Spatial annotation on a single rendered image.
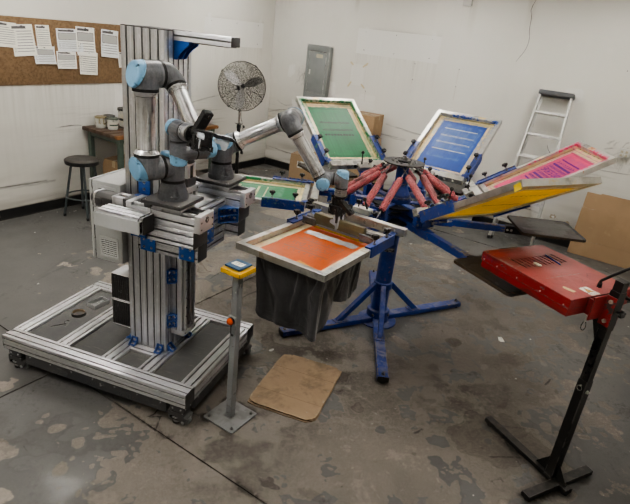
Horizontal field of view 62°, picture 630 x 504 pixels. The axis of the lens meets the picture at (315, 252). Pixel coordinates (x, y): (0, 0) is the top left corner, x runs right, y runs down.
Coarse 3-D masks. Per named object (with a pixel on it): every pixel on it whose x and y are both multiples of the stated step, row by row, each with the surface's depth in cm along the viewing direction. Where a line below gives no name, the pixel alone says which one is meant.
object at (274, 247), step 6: (306, 228) 329; (312, 228) 330; (294, 234) 317; (300, 234) 318; (306, 234) 319; (330, 234) 324; (282, 240) 306; (288, 240) 307; (318, 240) 312; (324, 240) 313; (264, 246) 295; (270, 246) 296; (276, 246) 297; (276, 252) 289; (282, 252) 290; (288, 252) 291; (294, 252) 292; (288, 258) 283
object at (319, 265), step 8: (344, 240) 317; (352, 240) 318; (344, 248) 305; (360, 248) 308; (296, 256) 287; (304, 256) 288; (336, 256) 293; (344, 256) 294; (312, 264) 279; (320, 264) 280; (328, 264) 281
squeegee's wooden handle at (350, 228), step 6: (318, 216) 325; (324, 216) 323; (330, 216) 323; (318, 222) 327; (324, 222) 324; (342, 222) 317; (348, 222) 316; (342, 228) 318; (348, 228) 315; (354, 228) 313; (360, 228) 311; (354, 234) 314
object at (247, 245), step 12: (276, 228) 313; (288, 228) 321; (252, 240) 293; (264, 240) 303; (252, 252) 282; (264, 252) 278; (360, 252) 293; (288, 264) 271; (300, 264) 269; (336, 264) 274; (348, 264) 278; (312, 276) 264; (324, 276) 260
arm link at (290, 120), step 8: (288, 112) 288; (296, 112) 290; (280, 120) 292; (288, 120) 286; (296, 120) 287; (288, 128) 286; (296, 128) 286; (288, 136) 290; (296, 136) 288; (304, 136) 290; (296, 144) 290; (304, 144) 290; (304, 152) 291; (312, 152) 292; (304, 160) 293; (312, 160) 292; (312, 168) 294; (320, 168) 295; (312, 176) 297; (320, 176) 295; (328, 176) 303; (320, 184) 294; (328, 184) 295
